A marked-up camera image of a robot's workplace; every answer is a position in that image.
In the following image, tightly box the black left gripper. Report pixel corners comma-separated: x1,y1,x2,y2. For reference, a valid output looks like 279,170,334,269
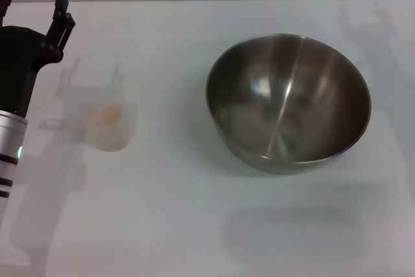
0,0,77,121

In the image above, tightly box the white rice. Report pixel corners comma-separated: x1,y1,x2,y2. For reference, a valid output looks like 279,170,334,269
91,104,123,128

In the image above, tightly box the clear plastic measuring cup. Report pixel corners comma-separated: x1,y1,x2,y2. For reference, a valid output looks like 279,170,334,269
84,99,139,153

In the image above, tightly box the stainless steel bowl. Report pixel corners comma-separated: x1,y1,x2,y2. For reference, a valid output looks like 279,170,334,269
205,32,372,176

